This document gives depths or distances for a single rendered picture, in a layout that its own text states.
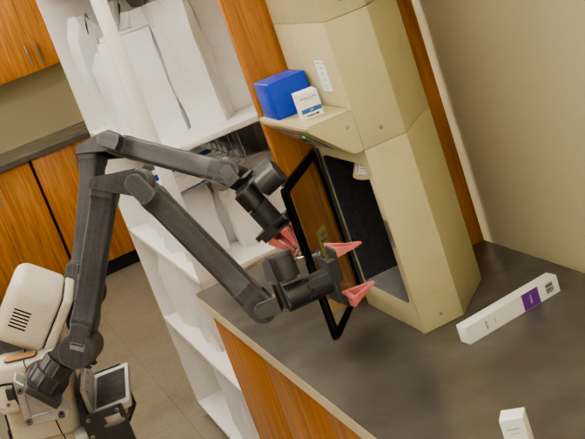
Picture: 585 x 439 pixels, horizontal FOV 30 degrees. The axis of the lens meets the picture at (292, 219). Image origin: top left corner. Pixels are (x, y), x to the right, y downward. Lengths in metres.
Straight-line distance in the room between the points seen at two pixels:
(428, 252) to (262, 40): 0.67
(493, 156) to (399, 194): 0.46
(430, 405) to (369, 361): 0.32
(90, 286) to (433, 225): 0.80
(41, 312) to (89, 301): 0.18
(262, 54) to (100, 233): 0.67
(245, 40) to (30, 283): 0.79
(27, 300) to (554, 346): 1.17
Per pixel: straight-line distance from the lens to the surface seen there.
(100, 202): 2.36
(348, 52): 2.43
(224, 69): 3.78
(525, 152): 2.76
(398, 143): 2.50
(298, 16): 2.53
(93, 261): 2.38
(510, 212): 2.95
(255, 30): 2.75
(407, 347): 2.58
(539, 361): 2.35
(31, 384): 2.45
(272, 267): 2.33
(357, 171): 2.61
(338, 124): 2.43
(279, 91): 2.58
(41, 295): 2.54
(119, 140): 2.81
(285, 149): 2.79
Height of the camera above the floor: 2.00
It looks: 16 degrees down
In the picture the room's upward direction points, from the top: 20 degrees counter-clockwise
